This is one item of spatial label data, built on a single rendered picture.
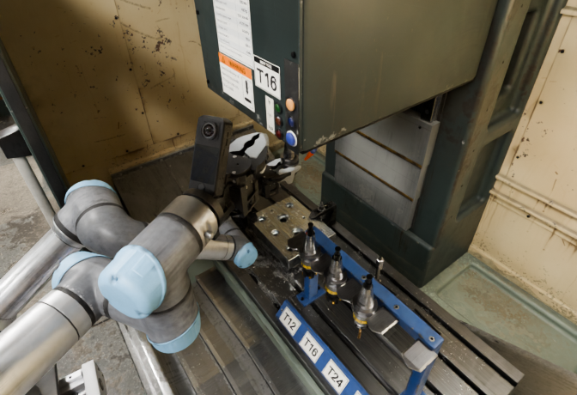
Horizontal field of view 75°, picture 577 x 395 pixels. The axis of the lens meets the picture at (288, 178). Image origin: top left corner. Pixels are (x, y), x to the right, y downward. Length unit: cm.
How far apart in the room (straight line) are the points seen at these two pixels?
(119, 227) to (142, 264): 48
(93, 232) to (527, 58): 143
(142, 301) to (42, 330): 16
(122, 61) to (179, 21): 34
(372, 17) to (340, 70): 12
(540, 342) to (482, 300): 25
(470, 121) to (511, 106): 33
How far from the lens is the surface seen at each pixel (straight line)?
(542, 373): 161
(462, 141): 138
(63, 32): 192
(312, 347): 126
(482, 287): 202
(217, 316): 159
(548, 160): 169
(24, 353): 57
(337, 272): 102
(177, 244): 48
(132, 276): 45
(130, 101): 206
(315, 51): 73
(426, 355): 98
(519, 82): 161
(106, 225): 94
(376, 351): 132
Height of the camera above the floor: 205
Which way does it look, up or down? 37 degrees down
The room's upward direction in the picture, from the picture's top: 1 degrees counter-clockwise
